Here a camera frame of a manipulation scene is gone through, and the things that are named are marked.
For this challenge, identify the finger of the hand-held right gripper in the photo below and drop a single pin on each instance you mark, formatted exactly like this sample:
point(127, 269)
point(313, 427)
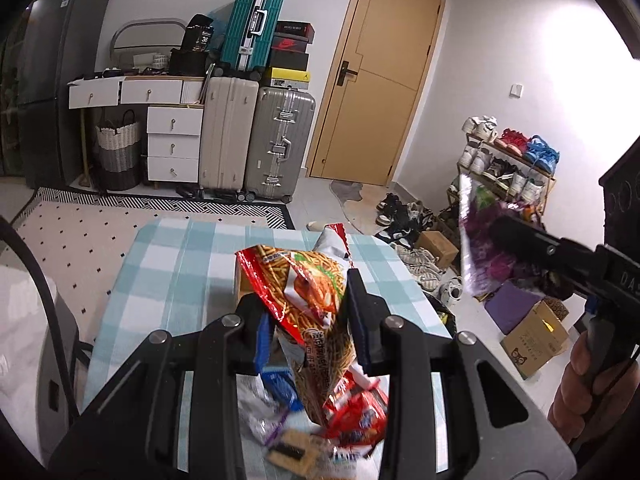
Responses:
point(525, 244)

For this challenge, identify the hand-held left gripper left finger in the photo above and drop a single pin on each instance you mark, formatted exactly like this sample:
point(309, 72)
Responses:
point(260, 342)

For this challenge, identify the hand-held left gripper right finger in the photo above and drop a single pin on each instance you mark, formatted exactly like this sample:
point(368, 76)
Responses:
point(358, 320)

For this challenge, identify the purple snack bag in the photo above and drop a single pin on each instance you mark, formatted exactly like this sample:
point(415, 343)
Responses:
point(480, 252)

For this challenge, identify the red noodle stick snack bag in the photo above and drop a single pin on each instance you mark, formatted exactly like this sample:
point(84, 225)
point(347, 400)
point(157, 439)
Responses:
point(310, 280)

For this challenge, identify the person's right hand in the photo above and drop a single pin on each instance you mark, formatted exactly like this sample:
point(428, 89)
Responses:
point(565, 400)

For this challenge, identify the blue cookie packet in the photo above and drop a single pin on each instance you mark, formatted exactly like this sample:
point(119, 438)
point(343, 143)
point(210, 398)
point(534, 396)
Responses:
point(279, 387)

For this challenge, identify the purple flat pad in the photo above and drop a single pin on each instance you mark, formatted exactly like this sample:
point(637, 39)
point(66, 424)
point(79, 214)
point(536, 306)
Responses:
point(510, 305)

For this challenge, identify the clear plastic snack packet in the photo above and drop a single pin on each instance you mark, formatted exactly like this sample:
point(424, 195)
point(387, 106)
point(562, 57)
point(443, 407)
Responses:
point(257, 410)

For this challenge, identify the metal shoe rack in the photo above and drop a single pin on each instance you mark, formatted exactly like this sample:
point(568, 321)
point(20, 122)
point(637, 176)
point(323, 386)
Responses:
point(500, 170)

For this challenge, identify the white red snack bag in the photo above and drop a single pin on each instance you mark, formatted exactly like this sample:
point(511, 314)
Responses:
point(331, 244)

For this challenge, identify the pile of shoes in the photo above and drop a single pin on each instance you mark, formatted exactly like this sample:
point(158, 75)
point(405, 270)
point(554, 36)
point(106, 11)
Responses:
point(415, 255)

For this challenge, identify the small brown cardboard box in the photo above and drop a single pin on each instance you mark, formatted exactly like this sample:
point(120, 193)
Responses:
point(437, 247)

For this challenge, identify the red cookie packet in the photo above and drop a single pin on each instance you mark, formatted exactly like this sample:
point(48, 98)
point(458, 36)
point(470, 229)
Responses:
point(357, 412)

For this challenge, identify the blue shoes pair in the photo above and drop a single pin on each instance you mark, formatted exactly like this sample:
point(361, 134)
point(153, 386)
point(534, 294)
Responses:
point(542, 152)

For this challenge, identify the cardboard box cartoon print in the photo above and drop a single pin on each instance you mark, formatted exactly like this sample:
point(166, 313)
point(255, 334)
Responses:
point(537, 342)

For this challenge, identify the checked tablecloth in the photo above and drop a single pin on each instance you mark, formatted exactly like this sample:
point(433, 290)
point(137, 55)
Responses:
point(190, 270)

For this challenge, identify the beige slipper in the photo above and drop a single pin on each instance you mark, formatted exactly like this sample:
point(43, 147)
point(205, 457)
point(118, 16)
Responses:
point(317, 225)

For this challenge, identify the red shoes pair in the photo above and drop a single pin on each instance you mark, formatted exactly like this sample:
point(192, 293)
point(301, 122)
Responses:
point(512, 140)

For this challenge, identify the brown cracker packet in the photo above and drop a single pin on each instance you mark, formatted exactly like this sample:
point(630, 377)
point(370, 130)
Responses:
point(295, 452)

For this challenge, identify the white sneakers pair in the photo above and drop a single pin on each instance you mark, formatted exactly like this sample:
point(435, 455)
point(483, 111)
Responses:
point(482, 127)

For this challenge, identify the grey door mat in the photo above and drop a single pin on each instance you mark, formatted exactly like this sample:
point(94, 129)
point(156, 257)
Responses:
point(346, 192)

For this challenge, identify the silver suitcase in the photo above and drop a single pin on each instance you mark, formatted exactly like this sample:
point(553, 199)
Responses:
point(280, 145)

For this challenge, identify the beige dotted rug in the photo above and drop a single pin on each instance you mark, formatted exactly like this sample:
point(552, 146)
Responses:
point(85, 240)

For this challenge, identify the beige suitcase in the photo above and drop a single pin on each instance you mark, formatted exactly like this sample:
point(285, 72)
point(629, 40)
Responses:
point(227, 130)

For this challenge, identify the yellow door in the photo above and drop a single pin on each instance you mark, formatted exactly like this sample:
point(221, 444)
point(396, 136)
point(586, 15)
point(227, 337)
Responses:
point(380, 85)

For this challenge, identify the white dresser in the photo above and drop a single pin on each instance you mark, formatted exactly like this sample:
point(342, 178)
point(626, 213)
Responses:
point(172, 130)

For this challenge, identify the woven laundry basket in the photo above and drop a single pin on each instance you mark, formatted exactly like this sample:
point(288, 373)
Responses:
point(117, 155)

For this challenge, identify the yellow black shoebox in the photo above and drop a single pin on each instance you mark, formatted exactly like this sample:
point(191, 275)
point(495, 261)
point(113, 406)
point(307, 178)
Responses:
point(287, 77)

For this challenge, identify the plain black shoebox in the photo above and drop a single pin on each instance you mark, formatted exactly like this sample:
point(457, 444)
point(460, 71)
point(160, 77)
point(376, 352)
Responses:
point(289, 60)

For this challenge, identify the black case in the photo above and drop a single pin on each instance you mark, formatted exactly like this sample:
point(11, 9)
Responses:
point(187, 62)

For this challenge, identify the black shoebox red stripe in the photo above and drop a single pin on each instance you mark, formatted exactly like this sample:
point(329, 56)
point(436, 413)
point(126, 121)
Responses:
point(295, 31)

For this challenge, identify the black bag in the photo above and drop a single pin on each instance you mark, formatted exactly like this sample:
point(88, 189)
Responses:
point(199, 34)

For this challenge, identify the teal suitcase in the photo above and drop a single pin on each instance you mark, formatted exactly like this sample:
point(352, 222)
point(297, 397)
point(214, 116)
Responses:
point(252, 20)

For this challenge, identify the arched mirror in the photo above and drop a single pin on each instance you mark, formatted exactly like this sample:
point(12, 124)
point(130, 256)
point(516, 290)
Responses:
point(145, 35)

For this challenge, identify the dark refrigerator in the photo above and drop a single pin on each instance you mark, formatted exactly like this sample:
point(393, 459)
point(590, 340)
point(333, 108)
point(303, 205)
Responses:
point(50, 85)

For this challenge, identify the white wall switch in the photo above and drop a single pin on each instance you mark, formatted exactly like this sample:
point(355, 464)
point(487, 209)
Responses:
point(516, 90)

